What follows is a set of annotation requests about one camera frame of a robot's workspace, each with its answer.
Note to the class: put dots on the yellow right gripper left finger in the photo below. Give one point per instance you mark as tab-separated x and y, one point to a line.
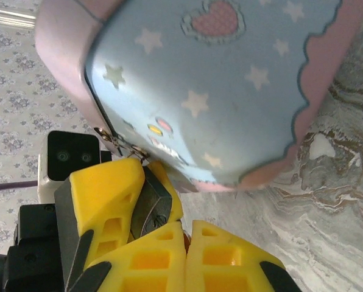
151	261

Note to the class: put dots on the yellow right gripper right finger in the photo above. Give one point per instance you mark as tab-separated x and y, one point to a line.
230	264

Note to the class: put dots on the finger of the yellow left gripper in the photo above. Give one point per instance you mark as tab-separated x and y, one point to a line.
108	194
177	207

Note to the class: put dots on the blue pink cartoon tin box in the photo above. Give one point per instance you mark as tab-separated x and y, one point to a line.
215	91

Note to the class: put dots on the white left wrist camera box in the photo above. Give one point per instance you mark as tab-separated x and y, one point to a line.
69	155

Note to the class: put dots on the aluminium corner post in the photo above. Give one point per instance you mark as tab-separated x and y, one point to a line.
8	18

